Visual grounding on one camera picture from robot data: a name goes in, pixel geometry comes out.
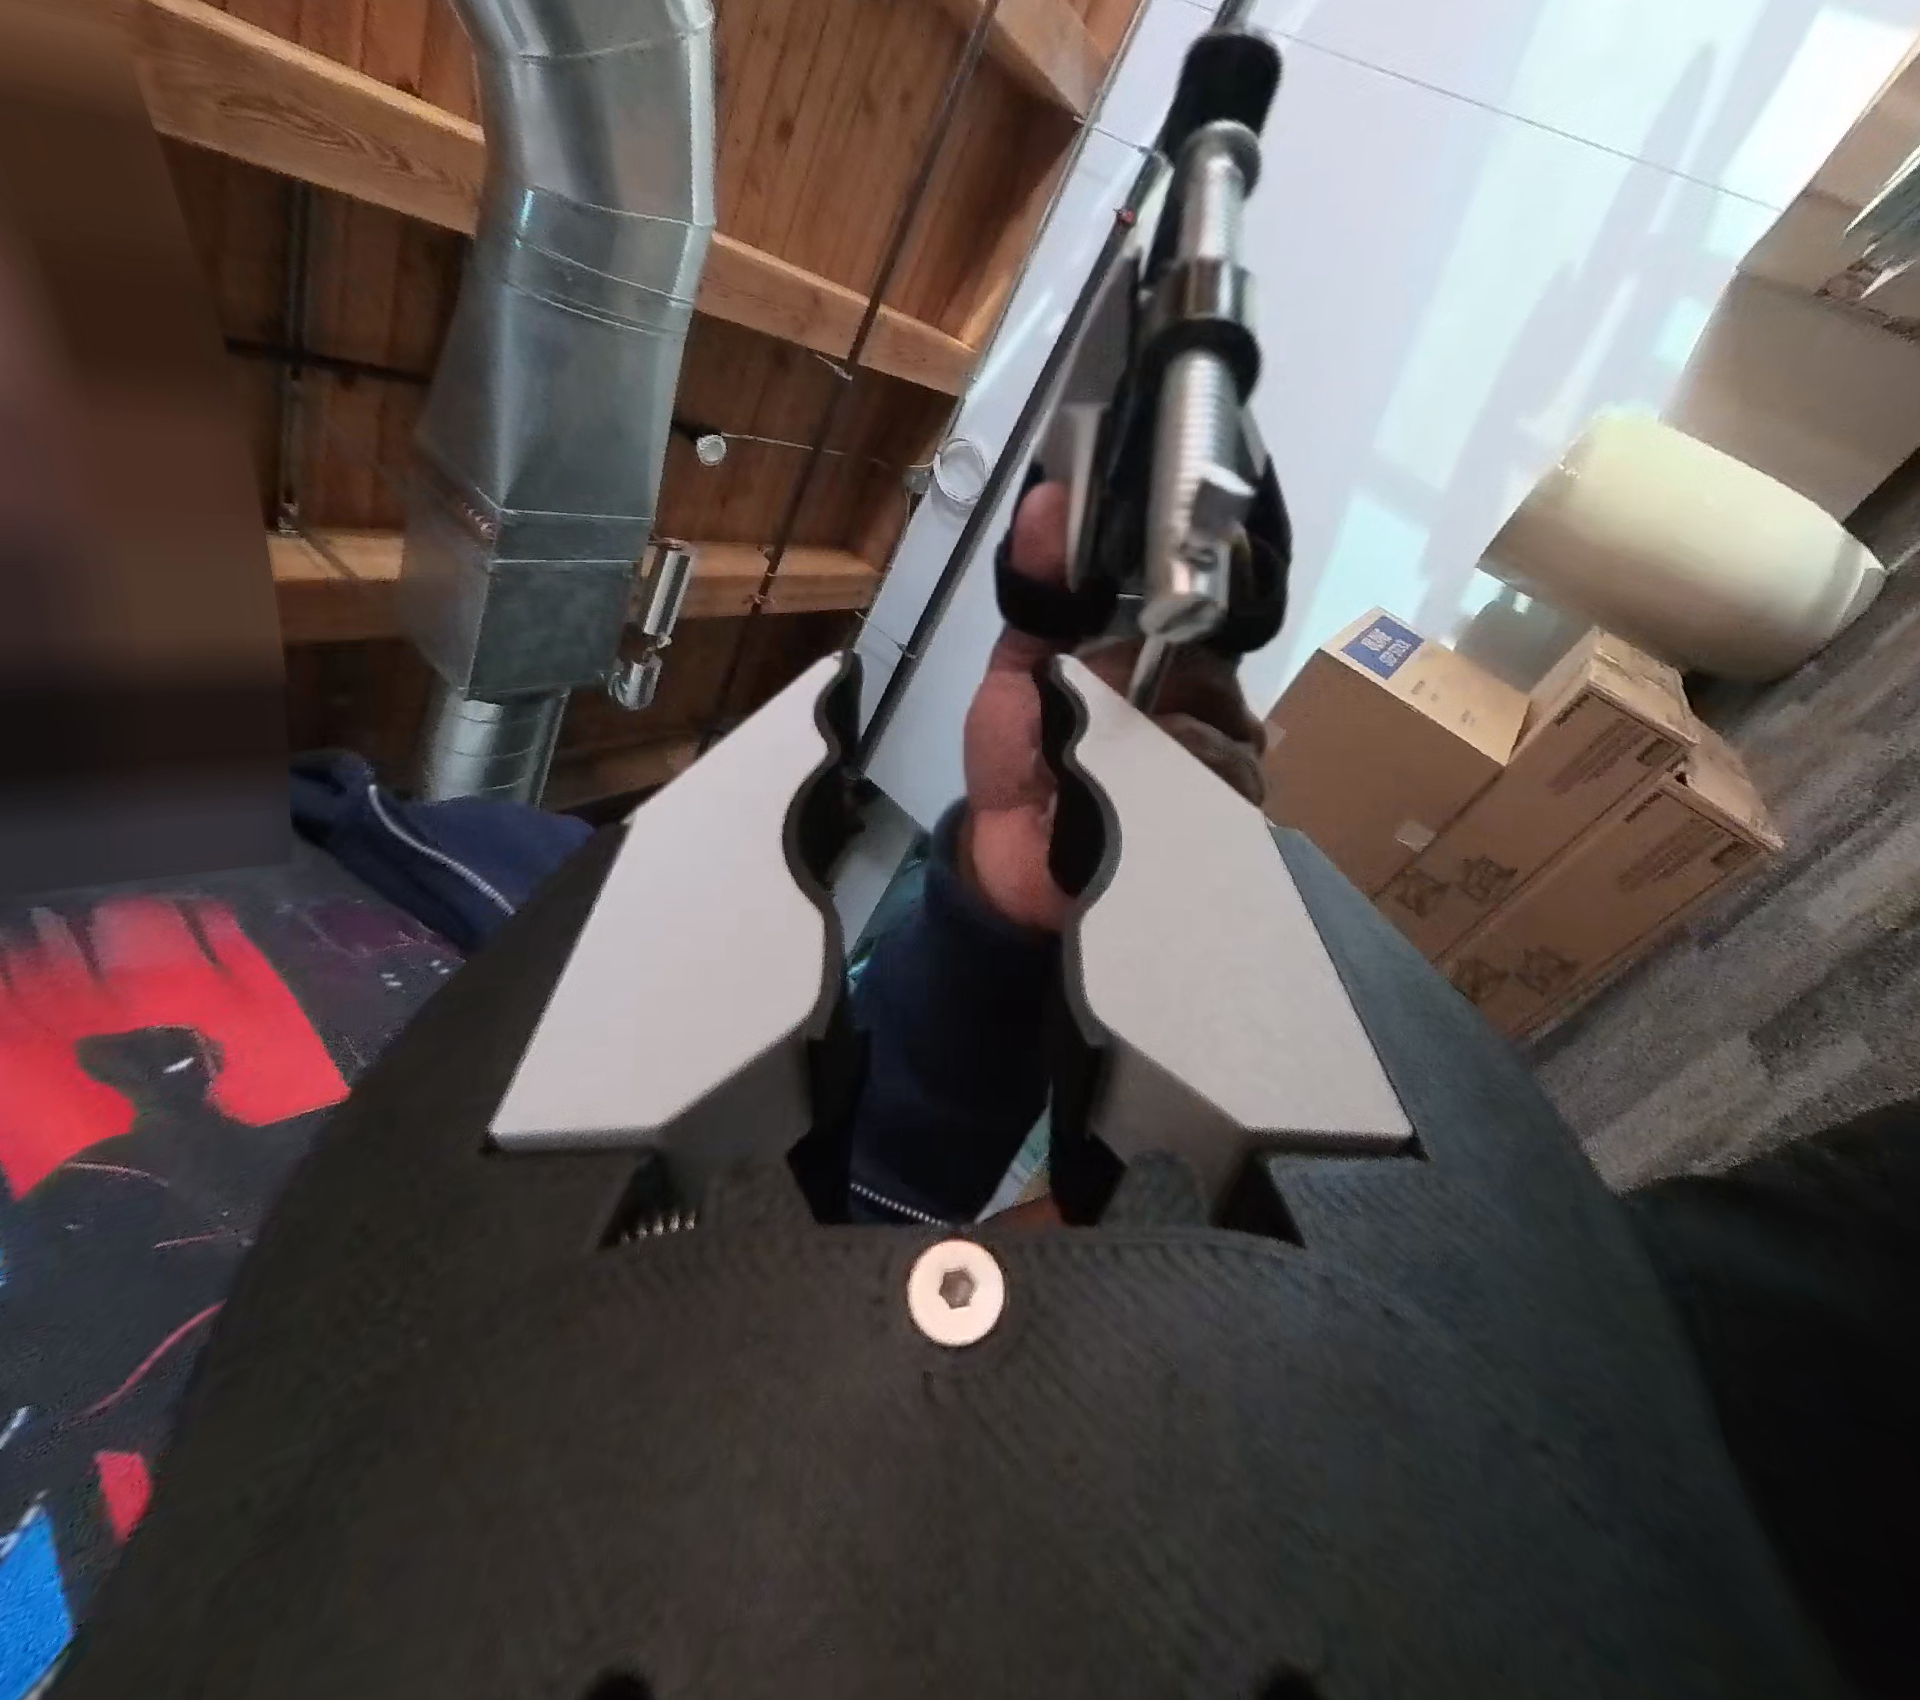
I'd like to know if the person's red black printed shirt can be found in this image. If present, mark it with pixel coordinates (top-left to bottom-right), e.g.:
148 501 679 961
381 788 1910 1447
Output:
0 885 471 1633

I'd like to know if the cardboard box with blue label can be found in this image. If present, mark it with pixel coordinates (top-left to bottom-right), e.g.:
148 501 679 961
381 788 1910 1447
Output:
1264 604 1536 896

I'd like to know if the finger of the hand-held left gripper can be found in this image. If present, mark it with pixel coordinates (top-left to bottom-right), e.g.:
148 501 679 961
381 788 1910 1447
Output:
1043 153 1176 579

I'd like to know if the stack of cardboard boxes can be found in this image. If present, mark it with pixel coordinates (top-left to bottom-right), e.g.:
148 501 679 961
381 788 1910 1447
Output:
1373 624 1789 1046

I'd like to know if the chrome sprinkler fitting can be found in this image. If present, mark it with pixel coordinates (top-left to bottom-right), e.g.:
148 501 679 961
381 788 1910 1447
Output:
605 537 697 707

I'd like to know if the person's dark blue top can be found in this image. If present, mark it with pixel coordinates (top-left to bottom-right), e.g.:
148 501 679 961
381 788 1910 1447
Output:
289 746 599 956

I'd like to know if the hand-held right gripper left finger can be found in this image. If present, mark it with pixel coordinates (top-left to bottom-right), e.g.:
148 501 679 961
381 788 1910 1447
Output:
484 653 864 1220

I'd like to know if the cream plastic wrap roll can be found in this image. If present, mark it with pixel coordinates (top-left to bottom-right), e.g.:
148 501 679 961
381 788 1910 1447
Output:
1476 406 1888 686

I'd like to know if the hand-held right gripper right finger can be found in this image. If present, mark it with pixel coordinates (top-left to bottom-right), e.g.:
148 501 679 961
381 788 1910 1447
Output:
1044 653 1423 1220

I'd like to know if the silver ventilation duct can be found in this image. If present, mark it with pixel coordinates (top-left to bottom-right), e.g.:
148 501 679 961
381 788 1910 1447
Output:
293 0 721 806

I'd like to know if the black C-clamp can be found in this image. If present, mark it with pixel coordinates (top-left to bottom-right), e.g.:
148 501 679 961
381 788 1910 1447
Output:
1102 26 1297 720

